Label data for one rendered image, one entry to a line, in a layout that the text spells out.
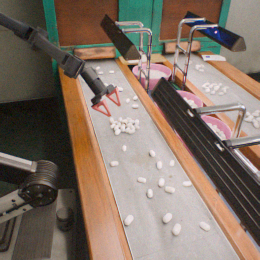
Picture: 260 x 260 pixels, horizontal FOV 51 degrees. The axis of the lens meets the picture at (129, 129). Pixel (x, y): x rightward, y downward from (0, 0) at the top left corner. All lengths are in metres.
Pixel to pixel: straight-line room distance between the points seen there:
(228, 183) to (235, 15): 2.95
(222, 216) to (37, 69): 2.34
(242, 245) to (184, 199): 0.23
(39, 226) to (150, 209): 0.53
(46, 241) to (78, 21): 1.40
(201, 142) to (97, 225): 0.42
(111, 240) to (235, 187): 0.42
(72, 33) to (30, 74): 1.01
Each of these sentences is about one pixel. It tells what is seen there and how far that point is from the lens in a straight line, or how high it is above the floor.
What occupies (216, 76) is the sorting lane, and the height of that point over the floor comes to 0.74.
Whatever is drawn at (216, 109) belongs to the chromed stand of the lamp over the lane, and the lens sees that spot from 0.79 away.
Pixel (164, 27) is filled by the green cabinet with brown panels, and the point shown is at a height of 0.97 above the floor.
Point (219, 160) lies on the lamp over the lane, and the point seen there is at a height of 1.09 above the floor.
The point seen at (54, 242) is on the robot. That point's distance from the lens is 1.24.
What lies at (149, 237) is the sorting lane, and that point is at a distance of 0.91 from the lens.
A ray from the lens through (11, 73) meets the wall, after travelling 2.92.
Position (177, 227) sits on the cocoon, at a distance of 0.91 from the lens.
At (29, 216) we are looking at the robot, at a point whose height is 0.47.
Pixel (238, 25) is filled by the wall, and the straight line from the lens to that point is 3.53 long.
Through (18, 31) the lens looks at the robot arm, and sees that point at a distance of 1.43.
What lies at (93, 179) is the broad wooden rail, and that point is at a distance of 1.03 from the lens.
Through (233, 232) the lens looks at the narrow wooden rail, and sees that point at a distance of 0.95.
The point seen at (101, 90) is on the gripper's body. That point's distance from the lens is 1.11.
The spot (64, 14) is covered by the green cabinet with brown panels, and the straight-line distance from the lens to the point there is 2.00.
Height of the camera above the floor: 1.49
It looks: 35 degrees down
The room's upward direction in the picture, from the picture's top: 2 degrees clockwise
